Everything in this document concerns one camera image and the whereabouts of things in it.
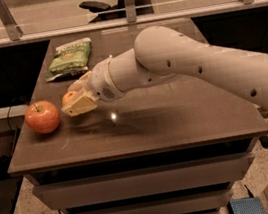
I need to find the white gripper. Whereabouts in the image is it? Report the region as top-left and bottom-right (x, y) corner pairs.
(61, 57), (124, 117)

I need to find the red apple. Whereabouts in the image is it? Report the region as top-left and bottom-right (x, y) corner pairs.
(24, 100), (61, 134)

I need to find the small orange fruit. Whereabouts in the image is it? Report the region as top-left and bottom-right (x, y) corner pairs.
(61, 91), (77, 106)

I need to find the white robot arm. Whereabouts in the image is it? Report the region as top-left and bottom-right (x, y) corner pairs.
(61, 26), (268, 117)

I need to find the green chip bag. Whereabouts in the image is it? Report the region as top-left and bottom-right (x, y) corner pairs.
(45, 37), (92, 82)

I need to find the grey drawer cabinet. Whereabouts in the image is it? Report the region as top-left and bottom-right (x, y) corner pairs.
(0, 6), (268, 214)

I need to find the black office chair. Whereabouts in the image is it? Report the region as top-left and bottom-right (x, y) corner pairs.
(79, 0), (154, 22)

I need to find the blue perforated box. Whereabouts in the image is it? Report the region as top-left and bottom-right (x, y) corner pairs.
(228, 197), (267, 214)

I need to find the left metal glass bracket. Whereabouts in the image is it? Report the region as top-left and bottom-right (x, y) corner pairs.
(0, 0), (23, 41)

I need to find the middle metal glass bracket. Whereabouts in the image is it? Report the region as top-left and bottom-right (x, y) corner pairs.
(122, 0), (140, 25)

